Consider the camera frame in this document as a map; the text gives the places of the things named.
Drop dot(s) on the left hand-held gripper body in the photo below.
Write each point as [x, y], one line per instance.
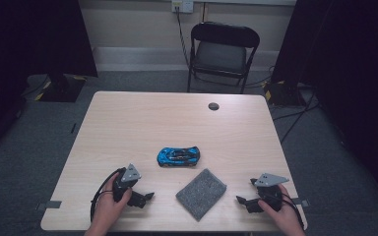
[124, 183]

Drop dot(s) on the white wall socket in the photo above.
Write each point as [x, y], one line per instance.
[182, 5]

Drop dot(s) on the grey cloth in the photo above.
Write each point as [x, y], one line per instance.
[201, 194]

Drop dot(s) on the grey tape strip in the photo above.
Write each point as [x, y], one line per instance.
[303, 202]
[49, 205]

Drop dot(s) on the small black floor object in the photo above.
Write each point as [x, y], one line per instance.
[73, 128]

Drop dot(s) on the blue toy car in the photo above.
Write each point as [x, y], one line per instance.
[178, 156]

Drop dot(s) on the person's right hand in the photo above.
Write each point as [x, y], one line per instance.
[283, 214]

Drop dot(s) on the black folding chair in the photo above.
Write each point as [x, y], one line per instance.
[221, 57]

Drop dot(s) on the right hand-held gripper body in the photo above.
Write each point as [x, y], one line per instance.
[270, 193]

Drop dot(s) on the black curtain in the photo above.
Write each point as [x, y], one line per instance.
[29, 49]
[351, 65]

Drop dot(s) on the black stand base yellow tape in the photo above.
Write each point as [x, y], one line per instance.
[283, 93]

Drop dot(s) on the person's left hand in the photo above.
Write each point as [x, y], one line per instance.
[110, 206]

